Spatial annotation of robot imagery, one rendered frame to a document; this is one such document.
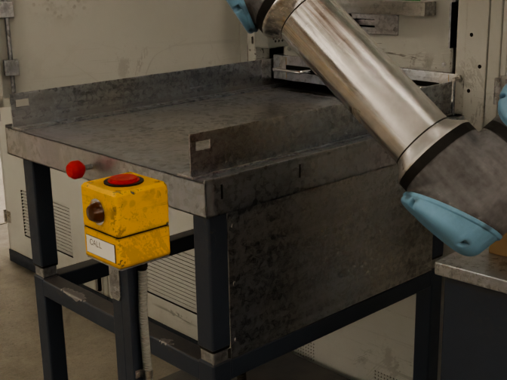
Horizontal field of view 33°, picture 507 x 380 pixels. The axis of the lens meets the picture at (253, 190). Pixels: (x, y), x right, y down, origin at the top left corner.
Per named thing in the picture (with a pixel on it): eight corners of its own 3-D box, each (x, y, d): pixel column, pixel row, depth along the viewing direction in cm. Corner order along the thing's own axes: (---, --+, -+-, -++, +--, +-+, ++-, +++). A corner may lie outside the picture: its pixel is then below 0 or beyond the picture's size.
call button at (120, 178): (120, 195, 104) (119, 183, 103) (102, 189, 107) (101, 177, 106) (146, 189, 106) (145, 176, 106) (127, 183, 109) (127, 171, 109)
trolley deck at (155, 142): (206, 219, 127) (204, 180, 125) (7, 154, 170) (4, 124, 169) (462, 145, 171) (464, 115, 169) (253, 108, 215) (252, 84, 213)
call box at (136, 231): (119, 273, 103) (114, 192, 101) (84, 257, 109) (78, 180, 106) (172, 256, 109) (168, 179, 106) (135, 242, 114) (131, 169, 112)
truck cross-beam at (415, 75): (457, 103, 174) (459, 74, 172) (273, 78, 212) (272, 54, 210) (471, 100, 177) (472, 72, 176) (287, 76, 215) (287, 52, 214)
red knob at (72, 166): (74, 182, 144) (72, 163, 143) (64, 178, 146) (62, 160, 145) (96, 176, 147) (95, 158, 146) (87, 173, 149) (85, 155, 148)
